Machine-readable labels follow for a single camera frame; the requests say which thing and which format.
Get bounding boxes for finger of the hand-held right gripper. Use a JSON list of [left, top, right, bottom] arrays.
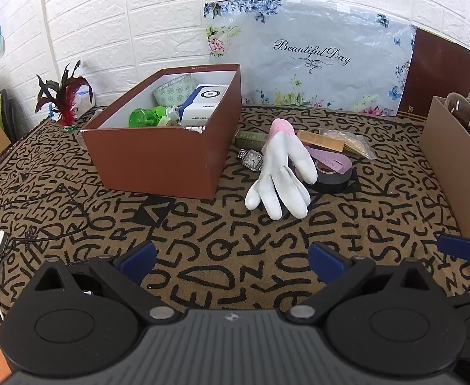
[[436, 233, 470, 264]]

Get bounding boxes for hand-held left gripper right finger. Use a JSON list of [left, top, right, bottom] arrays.
[[285, 242, 440, 325]]

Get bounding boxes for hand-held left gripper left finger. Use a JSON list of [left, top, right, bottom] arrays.
[[32, 242, 184, 325]]

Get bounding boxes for white work glove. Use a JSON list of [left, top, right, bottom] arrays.
[[245, 118, 319, 220]]

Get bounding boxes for brown cardboard box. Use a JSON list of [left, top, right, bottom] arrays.
[[80, 63, 242, 200]]

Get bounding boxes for gold slim box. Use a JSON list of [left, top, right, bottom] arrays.
[[296, 129, 350, 154]]

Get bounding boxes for bag of toothpicks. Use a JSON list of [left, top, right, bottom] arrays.
[[323, 128, 378, 160]]

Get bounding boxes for silver wristwatch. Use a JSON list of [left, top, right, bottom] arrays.
[[237, 148, 264, 172]]

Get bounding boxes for letter-print covered desktop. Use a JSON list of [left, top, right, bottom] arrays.
[[0, 104, 470, 329]]

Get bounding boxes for black tape roll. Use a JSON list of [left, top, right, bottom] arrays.
[[293, 156, 354, 194]]

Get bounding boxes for plain tan cardboard box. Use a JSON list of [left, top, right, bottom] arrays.
[[419, 95, 470, 237]]

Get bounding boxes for purple ribbon roll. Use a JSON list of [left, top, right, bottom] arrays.
[[305, 146, 352, 173]]

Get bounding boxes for brown slippers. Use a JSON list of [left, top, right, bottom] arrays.
[[445, 92, 470, 151]]

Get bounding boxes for green plastic toy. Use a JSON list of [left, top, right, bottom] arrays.
[[129, 105, 180, 128]]

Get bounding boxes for olive green small box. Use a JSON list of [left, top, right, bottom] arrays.
[[235, 129, 270, 150]]

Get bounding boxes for white and blue carton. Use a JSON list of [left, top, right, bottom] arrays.
[[178, 84, 230, 126]]

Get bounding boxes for tissue pack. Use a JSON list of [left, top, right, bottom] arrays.
[[48, 91, 96, 120]]

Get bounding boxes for dark brown wooden board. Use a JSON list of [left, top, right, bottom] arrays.
[[397, 28, 470, 119]]

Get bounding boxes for red feather shuttlecock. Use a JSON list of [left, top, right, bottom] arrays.
[[35, 61, 95, 129]]

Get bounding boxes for floral plastic bag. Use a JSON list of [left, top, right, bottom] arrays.
[[203, 0, 418, 118]]

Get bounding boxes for black cable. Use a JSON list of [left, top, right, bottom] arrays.
[[0, 184, 92, 249]]

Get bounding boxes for white wall cord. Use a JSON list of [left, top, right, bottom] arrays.
[[38, 0, 61, 75]]

